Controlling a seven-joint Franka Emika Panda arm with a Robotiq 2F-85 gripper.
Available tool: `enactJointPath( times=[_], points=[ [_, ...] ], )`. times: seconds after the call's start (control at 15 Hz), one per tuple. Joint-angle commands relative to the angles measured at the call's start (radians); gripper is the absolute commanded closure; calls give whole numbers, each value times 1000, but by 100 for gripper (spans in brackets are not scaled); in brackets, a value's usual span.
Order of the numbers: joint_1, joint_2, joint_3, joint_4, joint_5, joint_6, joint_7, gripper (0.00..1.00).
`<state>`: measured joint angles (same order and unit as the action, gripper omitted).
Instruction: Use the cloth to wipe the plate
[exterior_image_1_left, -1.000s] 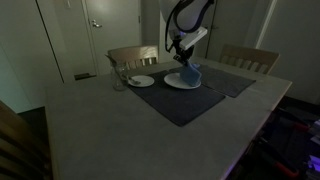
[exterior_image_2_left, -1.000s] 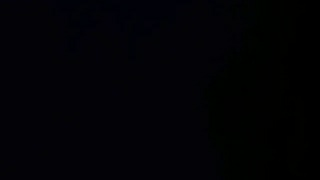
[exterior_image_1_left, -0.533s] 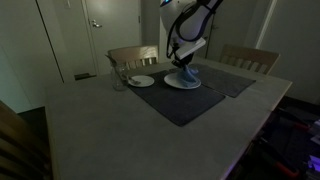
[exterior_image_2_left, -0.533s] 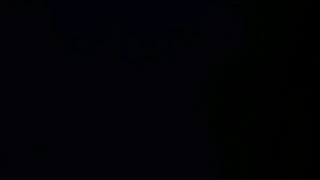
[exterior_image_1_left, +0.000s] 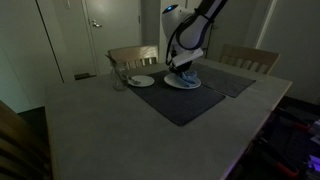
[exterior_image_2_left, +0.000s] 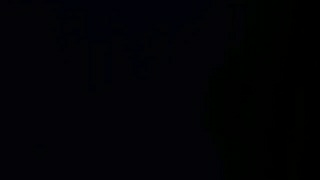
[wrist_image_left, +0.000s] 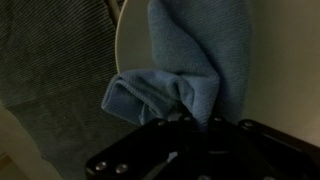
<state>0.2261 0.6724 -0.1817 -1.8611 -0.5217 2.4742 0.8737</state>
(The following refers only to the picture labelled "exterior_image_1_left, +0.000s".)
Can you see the small white plate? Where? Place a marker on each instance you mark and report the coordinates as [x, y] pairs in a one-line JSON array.
[[145, 80]]

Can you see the large white plate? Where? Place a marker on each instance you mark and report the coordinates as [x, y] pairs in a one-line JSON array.
[[171, 82]]

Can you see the grey plain door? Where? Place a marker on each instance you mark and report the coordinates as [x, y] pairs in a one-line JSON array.
[[240, 23]]

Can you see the dark grey fabric placemat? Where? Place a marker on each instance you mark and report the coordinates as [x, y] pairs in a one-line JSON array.
[[190, 103], [226, 81]]

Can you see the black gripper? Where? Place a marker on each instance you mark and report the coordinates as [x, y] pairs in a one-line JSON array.
[[180, 69]]

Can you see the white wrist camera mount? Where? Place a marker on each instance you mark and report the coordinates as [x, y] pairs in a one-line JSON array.
[[186, 58]]

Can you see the blue cloth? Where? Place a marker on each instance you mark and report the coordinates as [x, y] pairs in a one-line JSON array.
[[190, 78]]

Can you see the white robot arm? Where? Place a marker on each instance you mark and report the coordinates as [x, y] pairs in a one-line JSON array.
[[180, 20]]

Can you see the white door with lever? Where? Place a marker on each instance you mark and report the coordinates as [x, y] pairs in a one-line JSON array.
[[116, 33]]

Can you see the pale stacked items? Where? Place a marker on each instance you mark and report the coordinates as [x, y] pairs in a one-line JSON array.
[[316, 138]]

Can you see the metal fork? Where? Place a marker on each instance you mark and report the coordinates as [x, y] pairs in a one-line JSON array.
[[135, 81]]

